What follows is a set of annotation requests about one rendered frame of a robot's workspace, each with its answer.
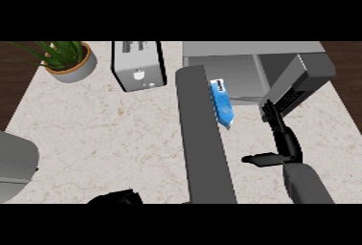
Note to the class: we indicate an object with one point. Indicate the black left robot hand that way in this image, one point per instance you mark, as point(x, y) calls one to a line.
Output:
point(117, 197)

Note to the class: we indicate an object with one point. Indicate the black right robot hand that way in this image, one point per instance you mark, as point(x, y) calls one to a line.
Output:
point(285, 140)

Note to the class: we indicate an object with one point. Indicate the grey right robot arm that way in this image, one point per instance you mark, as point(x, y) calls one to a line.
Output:
point(306, 185)

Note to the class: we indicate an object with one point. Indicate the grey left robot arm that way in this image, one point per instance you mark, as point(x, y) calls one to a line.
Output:
point(14, 166)

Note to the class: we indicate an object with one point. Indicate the dark grey microwave door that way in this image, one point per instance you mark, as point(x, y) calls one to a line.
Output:
point(204, 137)

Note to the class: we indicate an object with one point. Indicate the blue milk carton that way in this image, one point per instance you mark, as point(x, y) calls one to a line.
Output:
point(223, 103)

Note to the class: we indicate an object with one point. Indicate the grey microwave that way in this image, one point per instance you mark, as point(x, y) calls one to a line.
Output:
point(269, 73)

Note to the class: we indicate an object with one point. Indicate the silver toaster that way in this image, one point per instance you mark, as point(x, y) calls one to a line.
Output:
point(139, 65)

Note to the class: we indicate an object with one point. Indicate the green potted plant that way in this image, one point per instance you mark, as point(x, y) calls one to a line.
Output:
point(64, 60)

